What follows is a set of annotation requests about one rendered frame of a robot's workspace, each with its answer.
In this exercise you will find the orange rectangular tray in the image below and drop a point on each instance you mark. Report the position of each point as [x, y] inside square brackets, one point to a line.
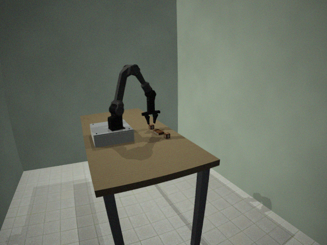
[158, 132]

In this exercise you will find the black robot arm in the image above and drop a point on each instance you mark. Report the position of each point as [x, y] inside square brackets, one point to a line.
[115, 121]

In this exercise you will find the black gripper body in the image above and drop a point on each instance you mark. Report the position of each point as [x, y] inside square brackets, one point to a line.
[150, 110]

